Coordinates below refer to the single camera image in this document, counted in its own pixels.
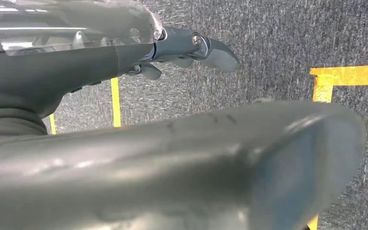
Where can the yellow floor tape square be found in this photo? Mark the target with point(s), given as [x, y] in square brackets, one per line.
[115, 101]

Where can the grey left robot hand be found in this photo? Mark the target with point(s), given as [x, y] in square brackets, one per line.
[171, 174]

